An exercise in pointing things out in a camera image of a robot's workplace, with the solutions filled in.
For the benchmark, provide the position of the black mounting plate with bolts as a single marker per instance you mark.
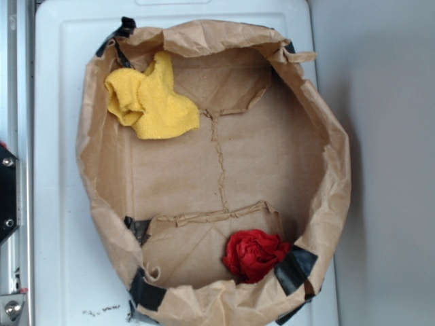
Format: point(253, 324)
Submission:
point(9, 193)

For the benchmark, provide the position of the red crumpled cloth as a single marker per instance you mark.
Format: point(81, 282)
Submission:
point(252, 254)

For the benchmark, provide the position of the black tape strip inner left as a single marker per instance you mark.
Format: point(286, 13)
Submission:
point(138, 228)

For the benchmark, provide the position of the black tape strip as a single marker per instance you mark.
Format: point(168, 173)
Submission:
point(125, 30)
point(295, 269)
point(145, 294)
point(138, 228)

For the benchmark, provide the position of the black tape strip bottom left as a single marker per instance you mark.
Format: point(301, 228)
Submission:
point(145, 294)

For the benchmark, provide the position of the white plastic bin lid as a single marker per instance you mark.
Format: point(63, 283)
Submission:
point(74, 282)

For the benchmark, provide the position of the black tape strip bottom right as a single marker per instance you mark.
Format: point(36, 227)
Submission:
point(295, 269)

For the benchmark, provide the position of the yellow terry cloth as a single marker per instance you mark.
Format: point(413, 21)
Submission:
point(147, 102)

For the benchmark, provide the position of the brown paper bag tray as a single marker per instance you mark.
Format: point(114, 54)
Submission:
point(269, 154)

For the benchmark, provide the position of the black tape strip top left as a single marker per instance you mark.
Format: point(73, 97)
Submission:
point(125, 30)

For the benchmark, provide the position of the silver metal frame rail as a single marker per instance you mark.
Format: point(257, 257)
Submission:
point(17, 100)

